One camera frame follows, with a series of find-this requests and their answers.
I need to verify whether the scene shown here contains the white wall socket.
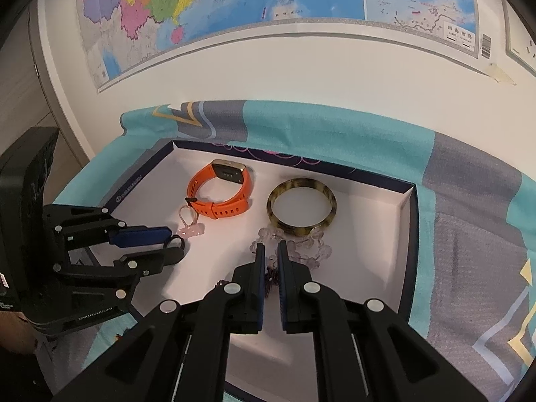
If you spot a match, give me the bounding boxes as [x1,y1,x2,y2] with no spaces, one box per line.
[502,0,536,72]

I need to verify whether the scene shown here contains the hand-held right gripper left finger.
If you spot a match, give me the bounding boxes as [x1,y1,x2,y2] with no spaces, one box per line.
[50,242,267,402]

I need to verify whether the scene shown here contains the orange smartwatch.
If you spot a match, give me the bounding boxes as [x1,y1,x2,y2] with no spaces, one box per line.
[185,159,253,220]

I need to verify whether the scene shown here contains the tortoiseshell bangle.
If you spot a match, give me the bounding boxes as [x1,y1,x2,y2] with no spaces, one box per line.
[266,179,338,235]

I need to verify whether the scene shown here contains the pink charm with loop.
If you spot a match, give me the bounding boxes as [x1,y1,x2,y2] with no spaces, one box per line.
[178,205,204,238]

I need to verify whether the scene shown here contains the dark blue shallow box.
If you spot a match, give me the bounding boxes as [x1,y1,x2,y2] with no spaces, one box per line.
[86,139,419,398]

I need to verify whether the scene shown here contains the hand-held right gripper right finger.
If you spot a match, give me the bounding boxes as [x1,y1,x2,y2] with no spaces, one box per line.
[276,241,490,402]

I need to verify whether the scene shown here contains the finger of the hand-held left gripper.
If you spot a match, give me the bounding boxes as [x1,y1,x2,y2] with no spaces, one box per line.
[42,204,172,261]
[54,245,185,289]

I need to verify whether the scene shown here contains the teal and grey printed cloth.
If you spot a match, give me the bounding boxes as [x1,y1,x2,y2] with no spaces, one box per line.
[54,99,536,402]

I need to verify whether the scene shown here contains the person's left forearm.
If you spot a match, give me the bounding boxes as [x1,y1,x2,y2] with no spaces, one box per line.
[0,312,42,354]

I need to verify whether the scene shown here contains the grey cabinet door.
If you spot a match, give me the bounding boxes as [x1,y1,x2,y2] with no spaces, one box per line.
[0,21,90,168]

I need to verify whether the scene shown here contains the clear crystal bead necklace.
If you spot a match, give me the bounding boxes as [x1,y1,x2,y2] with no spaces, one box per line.
[213,226,333,300]

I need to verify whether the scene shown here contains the piece of clear tape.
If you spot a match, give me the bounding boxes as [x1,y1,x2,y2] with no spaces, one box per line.
[486,63,518,86]

